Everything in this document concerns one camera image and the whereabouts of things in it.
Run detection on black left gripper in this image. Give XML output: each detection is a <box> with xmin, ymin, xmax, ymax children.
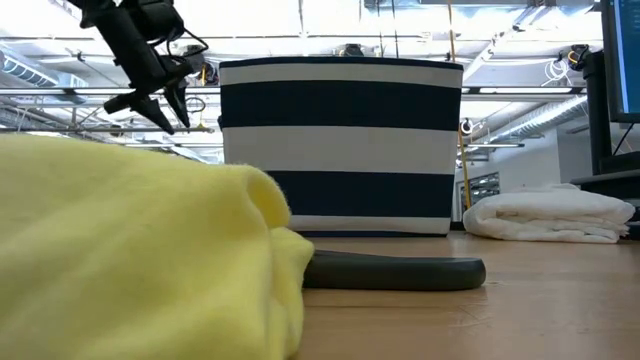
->
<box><xmin>103</xmin><ymin>52</ymin><xmax>206</xmax><ymax>135</ymax></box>

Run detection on yellow cloth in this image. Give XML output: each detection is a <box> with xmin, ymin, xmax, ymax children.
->
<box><xmin>0</xmin><ymin>133</ymin><xmax>315</xmax><ymax>360</ymax></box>

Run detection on white towel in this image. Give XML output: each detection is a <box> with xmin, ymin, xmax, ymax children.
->
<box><xmin>462</xmin><ymin>183</ymin><xmax>636</xmax><ymax>245</ymax></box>

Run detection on navy white striped fabric bin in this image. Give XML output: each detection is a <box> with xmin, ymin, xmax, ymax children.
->
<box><xmin>218</xmin><ymin>56</ymin><xmax>465</xmax><ymax>238</ymax></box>

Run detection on grey monitor desk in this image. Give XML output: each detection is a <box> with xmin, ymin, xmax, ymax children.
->
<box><xmin>569</xmin><ymin>168</ymin><xmax>640</xmax><ymax>201</ymax></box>

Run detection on computer monitor with stand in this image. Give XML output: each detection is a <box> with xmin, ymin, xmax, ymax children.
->
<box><xmin>582</xmin><ymin>0</ymin><xmax>640</xmax><ymax>176</ymax></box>

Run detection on yellow hanging cable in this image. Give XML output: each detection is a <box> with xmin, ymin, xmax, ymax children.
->
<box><xmin>446</xmin><ymin>0</ymin><xmax>474</xmax><ymax>211</ymax></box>

